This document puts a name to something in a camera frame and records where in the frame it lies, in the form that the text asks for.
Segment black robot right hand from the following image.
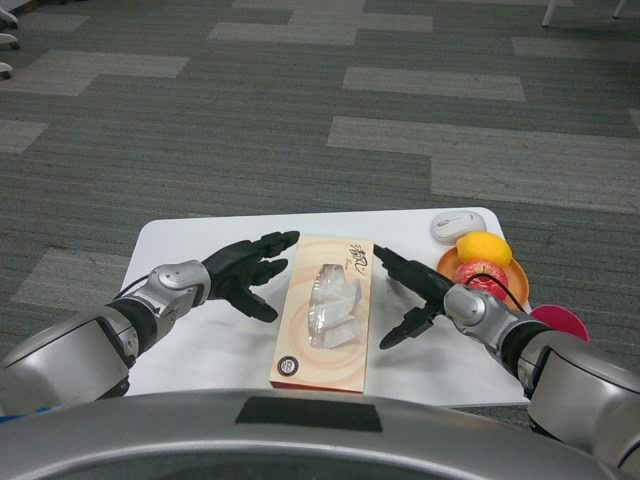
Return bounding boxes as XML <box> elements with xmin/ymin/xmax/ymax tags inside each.
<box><xmin>372</xmin><ymin>244</ymin><xmax>455</xmax><ymax>350</ymax></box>

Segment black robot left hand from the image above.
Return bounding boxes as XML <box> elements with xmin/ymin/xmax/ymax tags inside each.
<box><xmin>201</xmin><ymin>230</ymin><xmax>301</xmax><ymax>323</ymax></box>

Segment beige wood-print tissue box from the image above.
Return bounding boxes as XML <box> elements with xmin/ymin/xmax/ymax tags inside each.
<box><xmin>269</xmin><ymin>236</ymin><xmax>376</xmax><ymax>395</ymax></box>

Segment red apple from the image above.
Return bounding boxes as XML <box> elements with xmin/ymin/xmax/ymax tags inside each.
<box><xmin>452</xmin><ymin>259</ymin><xmax>510</xmax><ymax>301</ymax></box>

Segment white computer mouse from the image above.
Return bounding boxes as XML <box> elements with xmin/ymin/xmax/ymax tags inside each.
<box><xmin>428</xmin><ymin>211</ymin><xmax>487</xmax><ymax>245</ymax></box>

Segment yellow lemon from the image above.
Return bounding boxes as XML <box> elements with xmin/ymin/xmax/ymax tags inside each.
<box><xmin>455</xmin><ymin>231</ymin><xmax>514</xmax><ymax>266</ymax></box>

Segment orange round plate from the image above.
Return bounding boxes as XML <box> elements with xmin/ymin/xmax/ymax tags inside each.
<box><xmin>437</xmin><ymin>247</ymin><xmax>530</xmax><ymax>311</ymax></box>

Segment pink plastic cup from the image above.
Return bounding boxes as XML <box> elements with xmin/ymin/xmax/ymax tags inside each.
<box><xmin>529</xmin><ymin>303</ymin><xmax>591</xmax><ymax>344</ymax></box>

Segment silver robot chest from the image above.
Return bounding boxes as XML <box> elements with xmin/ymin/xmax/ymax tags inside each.
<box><xmin>0</xmin><ymin>389</ymin><xmax>616</xmax><ymax>480</ymax></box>

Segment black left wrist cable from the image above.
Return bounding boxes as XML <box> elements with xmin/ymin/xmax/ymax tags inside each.
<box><xmin>118</xmin><ymin>273</ymin><xmax>154</xmax><ymax>300</ymax></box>

